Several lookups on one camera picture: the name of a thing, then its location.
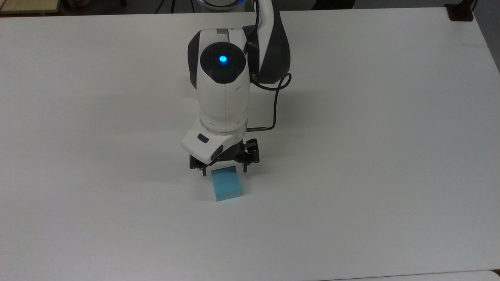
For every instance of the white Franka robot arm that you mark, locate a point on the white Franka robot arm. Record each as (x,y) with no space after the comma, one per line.
(224,97)

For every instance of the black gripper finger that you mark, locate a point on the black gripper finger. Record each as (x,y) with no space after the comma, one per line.
(198,166)
(252,153)

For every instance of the wooden board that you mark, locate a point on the wooden board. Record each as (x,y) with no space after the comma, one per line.
(29,7)

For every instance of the black table clamp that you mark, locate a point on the black table clamp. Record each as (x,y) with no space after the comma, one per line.
(460,12)

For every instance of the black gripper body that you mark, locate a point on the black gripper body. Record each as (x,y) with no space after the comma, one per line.
(231,154)

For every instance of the blue cube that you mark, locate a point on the blue cube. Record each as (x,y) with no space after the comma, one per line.
(226,185)

